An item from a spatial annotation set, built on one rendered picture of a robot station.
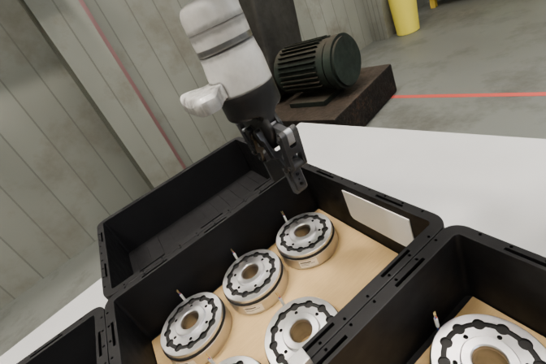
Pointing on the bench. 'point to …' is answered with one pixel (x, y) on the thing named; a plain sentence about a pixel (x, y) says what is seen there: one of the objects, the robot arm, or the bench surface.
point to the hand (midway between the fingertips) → (285, 175)
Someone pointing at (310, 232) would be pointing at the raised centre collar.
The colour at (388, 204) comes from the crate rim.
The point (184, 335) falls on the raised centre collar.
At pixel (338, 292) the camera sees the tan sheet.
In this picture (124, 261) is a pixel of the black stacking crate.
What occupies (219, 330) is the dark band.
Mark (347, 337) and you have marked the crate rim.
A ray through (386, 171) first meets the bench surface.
